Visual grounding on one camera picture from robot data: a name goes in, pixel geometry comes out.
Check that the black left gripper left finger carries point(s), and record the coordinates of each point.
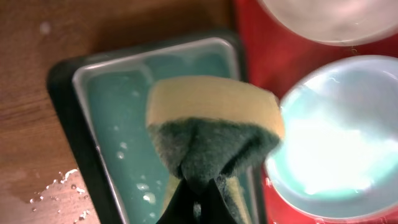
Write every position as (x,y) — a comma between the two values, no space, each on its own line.
(180,208)

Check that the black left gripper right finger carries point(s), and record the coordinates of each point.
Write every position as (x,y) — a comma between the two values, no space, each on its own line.
(213,207)

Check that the green yellow sponge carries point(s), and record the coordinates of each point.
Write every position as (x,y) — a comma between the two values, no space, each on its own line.
(205,127)

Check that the light blue plate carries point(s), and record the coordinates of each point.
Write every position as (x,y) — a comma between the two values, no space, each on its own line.
(338,159)

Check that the white plate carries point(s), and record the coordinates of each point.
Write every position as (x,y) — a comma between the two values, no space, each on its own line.
(336,22)

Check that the dark green water tray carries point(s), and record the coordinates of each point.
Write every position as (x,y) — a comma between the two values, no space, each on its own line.
(100,101)

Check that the red plastic tray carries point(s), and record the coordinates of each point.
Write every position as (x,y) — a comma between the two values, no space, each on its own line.
(277,60)

